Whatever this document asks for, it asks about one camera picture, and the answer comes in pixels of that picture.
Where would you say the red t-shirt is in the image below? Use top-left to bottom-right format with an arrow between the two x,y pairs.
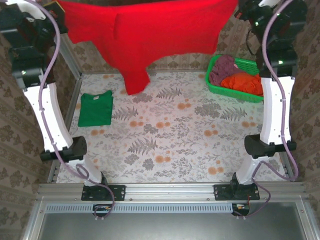
57,0 -> 239,96

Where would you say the orange t-shirt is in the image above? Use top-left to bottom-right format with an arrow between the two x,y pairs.
220,72 -> 264,97

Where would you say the purple t-shirt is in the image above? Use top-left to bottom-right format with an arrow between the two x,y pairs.
209,54 -> 247,86

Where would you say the green plastic basket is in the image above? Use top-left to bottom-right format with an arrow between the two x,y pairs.
204,54 -> 266,104

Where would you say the folded green t-shirt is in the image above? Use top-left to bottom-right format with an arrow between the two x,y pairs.
77,90 -> 115,128

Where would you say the floral print table cover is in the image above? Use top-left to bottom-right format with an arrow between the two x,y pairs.
56,71 -> 288,185

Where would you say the small black connector board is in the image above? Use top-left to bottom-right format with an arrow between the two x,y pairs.
92,203 -> 113,217
231,202 -> 251,216

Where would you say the grey metal sheet panel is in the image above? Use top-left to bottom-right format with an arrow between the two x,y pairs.
22,197 -> 320,240

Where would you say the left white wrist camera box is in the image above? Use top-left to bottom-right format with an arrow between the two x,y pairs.
4,0 -> 47,20

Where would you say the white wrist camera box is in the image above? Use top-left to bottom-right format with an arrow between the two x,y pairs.
4,0 -> 47,20
258,0 -> 282,8

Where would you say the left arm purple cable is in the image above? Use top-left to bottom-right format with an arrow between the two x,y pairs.
26,0 -> 116,221

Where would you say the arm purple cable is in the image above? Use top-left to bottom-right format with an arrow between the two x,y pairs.
26,0 -> 116,221
251,0 -> 300,219

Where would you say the thin black cable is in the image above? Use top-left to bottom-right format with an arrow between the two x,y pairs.
245,28 -> 262,57

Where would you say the aluminium corner post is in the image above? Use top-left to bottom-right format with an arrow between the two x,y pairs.
56,34 -> 83,78

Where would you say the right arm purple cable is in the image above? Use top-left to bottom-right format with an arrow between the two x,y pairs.
251,0 -> 300,219

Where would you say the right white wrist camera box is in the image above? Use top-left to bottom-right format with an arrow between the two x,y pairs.
258,0 -> 282,8

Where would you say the aluminium side rail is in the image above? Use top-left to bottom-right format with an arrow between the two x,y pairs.
278,149 -> 297,182
47,73 -> 83,183

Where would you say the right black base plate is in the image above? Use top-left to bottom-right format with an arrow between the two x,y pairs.
213,184 -> 261,202

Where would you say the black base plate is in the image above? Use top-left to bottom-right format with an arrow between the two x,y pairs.
81,184 -> 126,202
213,184 -> 261,202

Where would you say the aluminium mounting rail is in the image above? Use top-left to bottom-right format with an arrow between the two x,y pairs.
37,182 -> 307,202

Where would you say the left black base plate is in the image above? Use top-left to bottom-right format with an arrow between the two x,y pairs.
81,184 -> 126,202

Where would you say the grey slotted cable duct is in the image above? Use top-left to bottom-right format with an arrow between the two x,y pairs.
46,202 -> 235,214

